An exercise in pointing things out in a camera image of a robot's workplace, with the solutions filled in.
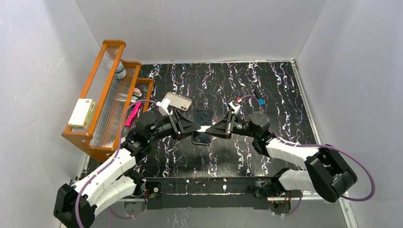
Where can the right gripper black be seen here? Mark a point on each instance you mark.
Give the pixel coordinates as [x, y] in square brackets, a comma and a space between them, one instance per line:
[228, 125]

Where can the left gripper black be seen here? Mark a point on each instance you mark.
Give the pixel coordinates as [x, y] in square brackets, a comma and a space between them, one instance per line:
[177, 123]

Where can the black phone case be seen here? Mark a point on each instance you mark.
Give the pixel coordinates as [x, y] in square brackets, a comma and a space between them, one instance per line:
[203, 118]

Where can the beige phone case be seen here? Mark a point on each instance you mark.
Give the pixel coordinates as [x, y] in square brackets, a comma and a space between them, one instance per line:
[178, 101]

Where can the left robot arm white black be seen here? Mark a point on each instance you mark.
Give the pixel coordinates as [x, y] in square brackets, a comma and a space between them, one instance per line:
[78, 205]

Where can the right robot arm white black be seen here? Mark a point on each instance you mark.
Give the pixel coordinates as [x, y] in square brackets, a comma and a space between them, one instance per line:
[324, 170]

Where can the blue black marker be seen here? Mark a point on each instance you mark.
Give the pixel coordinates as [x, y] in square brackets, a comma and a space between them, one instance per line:
[259, 97]

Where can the small pink white item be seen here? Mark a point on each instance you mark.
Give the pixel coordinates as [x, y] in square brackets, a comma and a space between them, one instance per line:
[137, 92]

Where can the orange wooden shelf rack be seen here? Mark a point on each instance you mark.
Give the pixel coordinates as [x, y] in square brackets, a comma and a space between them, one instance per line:
[112, 97]

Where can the white blue bottle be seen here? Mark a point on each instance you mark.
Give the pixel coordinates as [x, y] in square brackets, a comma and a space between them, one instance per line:
[120, 71]

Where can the white red box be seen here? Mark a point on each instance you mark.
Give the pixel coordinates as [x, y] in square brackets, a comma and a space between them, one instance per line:
[82, 113]

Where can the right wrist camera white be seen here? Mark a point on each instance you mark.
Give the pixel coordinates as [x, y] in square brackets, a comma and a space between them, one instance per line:
[235, 106]

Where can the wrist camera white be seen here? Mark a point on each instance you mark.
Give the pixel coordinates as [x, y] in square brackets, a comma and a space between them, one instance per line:
[235, 106]
[163, 106]

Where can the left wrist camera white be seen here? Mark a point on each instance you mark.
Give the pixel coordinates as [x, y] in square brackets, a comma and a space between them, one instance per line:
[163, 106]

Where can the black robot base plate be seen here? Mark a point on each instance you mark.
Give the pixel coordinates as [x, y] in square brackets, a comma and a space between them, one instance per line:
[217, 192]

